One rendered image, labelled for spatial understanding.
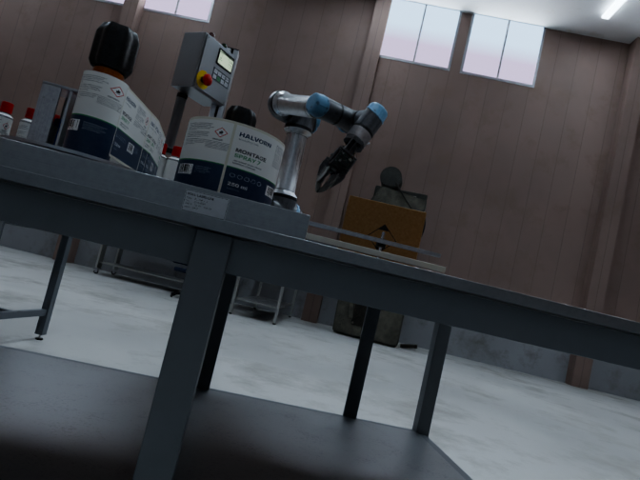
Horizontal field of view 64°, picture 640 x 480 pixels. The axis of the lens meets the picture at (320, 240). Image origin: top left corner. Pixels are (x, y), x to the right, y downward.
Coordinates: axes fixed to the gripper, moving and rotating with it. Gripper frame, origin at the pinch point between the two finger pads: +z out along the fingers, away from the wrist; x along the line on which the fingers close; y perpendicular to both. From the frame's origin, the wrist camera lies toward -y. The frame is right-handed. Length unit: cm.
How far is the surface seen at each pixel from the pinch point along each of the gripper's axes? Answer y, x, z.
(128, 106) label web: 50, -47, 28
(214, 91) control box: -11.7, -47.0, -7.7
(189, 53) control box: -7, -60, -11
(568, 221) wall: -665, 486, -480
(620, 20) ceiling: -573, 314, -809
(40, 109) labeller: 4, -77, 34
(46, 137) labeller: 4, -70, 40
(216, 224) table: 78, -17, 40
